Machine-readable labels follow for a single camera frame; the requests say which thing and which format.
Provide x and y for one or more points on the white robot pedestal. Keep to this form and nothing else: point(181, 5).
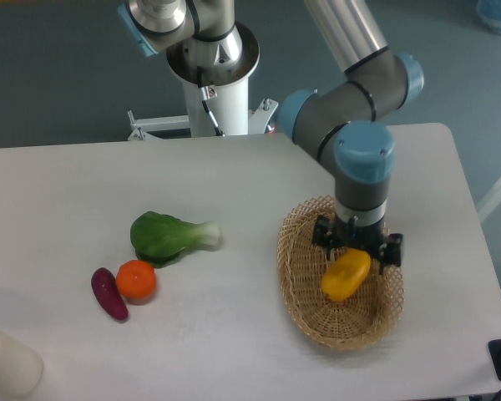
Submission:
point(214, 77)

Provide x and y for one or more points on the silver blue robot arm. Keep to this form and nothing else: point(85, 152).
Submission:
point(340, 129)

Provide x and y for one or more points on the white pedestal base frame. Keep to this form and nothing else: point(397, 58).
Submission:
point(259, 122)

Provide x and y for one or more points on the blue bag in background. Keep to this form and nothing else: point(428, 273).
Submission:
point(489, 12)

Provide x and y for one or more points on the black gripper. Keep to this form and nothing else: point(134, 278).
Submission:
point(361, 231)

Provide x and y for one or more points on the orange tangerine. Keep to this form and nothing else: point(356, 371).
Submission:
point(136, 280)

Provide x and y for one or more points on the green bok choy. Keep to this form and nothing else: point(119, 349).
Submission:
point(160, 239)

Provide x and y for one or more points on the purple sweet potato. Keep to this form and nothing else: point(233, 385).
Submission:
point(104, 288)

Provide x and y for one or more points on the woven wicker basket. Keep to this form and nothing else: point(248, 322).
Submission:
point(365, 318)

